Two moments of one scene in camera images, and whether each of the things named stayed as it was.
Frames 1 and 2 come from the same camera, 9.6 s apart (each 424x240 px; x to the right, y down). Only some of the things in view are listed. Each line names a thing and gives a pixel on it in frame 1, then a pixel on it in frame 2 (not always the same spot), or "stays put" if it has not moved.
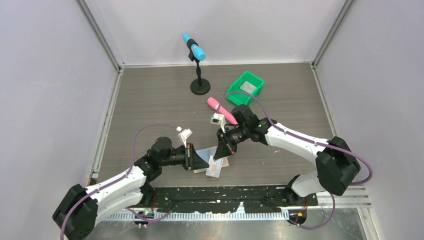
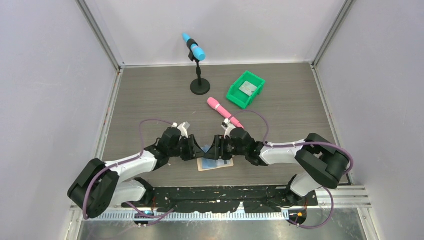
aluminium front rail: [285, 216] stays put
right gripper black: [224, 149] → [214, 152]
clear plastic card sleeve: [214, 167] → [248, 88]
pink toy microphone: [213, 103] stays put
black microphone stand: [200, 86] stays put
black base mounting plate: [214, 199] stays put
